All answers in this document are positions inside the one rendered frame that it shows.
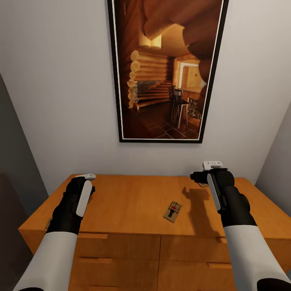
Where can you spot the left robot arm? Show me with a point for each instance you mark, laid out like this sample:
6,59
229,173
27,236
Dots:
51,265

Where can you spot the cabinet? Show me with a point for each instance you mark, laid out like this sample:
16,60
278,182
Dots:
125,244

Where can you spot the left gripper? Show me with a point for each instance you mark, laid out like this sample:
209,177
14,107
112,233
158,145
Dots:
93,190

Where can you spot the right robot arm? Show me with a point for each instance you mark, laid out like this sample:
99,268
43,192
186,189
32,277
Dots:
253,264

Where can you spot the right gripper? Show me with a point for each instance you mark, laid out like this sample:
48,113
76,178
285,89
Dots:
199,177

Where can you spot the door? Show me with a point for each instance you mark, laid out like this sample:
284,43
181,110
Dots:
22,192

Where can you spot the picture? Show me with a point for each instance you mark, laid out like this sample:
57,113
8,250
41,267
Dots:
164,55

